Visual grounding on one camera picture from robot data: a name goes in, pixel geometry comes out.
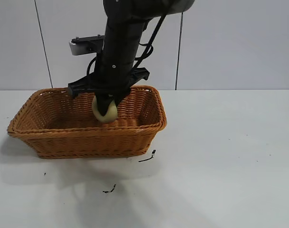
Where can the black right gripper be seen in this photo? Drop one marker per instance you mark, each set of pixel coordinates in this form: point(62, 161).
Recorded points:
point(118, 54)

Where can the pale yellow egg yolk pastry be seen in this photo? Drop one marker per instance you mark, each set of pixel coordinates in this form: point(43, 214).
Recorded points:
point(110, 114)

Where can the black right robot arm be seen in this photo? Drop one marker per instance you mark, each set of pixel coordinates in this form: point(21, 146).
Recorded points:
point(144, 7)

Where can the brown woven wicker basket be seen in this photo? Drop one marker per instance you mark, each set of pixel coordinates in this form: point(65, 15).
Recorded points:
point(87, 142)

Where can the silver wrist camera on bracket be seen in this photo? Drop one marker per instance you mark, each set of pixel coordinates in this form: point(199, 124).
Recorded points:
point(87, 46)

